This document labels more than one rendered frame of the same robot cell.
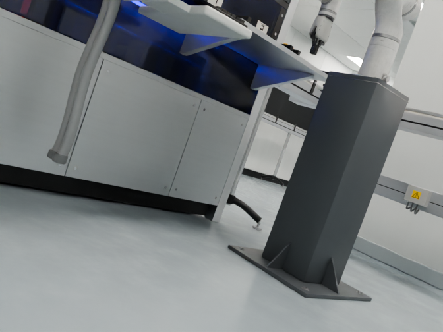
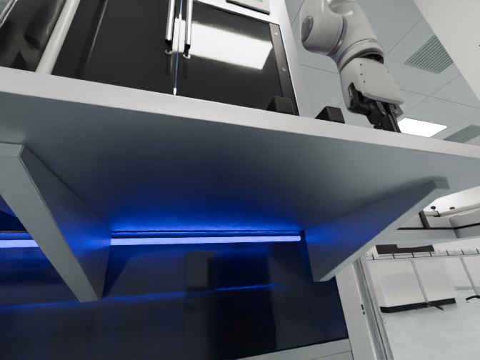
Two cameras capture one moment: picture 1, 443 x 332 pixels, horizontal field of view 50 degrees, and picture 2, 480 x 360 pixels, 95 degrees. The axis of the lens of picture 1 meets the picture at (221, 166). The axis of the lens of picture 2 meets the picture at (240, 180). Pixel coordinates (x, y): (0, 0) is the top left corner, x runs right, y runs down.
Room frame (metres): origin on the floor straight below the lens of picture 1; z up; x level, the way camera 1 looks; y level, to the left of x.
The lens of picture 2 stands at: (1.84, -0.14, 0.75)
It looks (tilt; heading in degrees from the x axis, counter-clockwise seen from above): 24 degrees up; 28
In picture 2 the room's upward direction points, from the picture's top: 4 degrees counter-clockwise
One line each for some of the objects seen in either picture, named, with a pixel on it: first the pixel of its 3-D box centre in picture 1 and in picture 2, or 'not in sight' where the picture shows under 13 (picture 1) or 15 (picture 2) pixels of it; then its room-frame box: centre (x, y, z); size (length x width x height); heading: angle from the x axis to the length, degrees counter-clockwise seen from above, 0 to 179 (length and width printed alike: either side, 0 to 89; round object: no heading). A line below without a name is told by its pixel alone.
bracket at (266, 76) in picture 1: (280, 82); (362, 244); (2.35, -0.14, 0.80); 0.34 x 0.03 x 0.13; 46
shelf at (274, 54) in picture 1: (253, 49); (238, 206); (2.18, 0.04, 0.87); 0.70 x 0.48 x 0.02; 136
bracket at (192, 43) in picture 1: (211, 44); (65, 253); (1.99, 0.21, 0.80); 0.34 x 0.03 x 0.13; 46
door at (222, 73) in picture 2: not in sight; (237, 61); (2.36, 0.11, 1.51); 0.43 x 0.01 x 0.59; 136
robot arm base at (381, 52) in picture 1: (377, 62); not in sight; (2.00, -0.47, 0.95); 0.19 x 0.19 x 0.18
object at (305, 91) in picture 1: (289, 77); (377, 223); (2.92, -0.21, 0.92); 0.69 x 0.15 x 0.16; 136
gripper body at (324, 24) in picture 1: (322, 27); (368, 85); (2.25, -0.23, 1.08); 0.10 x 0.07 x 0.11; 136
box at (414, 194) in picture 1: (417, 195); not in sight; (2.59, -1.06, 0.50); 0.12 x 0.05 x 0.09; 46
